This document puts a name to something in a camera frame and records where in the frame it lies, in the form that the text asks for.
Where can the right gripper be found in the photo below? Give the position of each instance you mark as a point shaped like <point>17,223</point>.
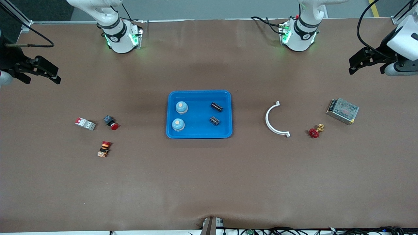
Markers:
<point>10,59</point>

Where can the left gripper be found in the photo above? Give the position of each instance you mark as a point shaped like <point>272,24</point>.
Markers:
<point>384,52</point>

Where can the light blue call bell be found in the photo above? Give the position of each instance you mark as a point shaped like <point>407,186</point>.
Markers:
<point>178,124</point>
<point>181,107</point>

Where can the dark brown cylindrical capacitor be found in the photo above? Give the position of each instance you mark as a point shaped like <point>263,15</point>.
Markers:
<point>214,120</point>
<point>216,106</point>

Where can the metal mesh power supply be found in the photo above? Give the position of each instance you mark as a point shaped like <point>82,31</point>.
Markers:
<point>343,111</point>

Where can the white red circuit breaker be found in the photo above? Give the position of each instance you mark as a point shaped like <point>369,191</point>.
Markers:
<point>85,123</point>

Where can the red mushroom push button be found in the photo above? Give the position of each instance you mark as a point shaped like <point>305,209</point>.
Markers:
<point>111,122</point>

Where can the blue plastic tray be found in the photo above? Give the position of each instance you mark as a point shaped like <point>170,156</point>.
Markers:
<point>197,130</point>

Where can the aluminium frame post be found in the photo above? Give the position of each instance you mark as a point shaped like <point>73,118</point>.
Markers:
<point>26,26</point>
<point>396,20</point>

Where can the red yellow button switch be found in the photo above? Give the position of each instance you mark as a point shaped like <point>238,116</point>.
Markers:
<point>104,148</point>

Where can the white curved plastic bracket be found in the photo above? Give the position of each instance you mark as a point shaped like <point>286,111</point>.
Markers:
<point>267,119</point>

